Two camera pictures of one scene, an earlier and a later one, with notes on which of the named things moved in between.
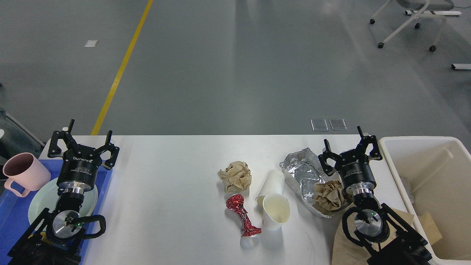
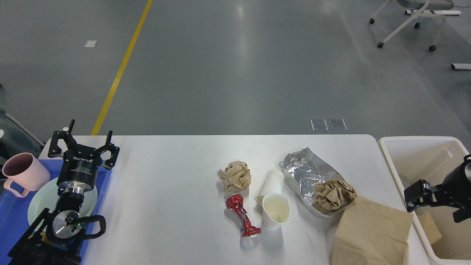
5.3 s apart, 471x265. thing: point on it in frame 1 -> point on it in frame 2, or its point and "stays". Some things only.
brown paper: x=329 y=195 stays
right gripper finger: x=328 y=153 -> x=421 y=194
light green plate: x=47 y=195 stays
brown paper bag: x=346 y=252 stays
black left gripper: x=78 y=172 stays
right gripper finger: x=375 y=154 -> x=461 y=214
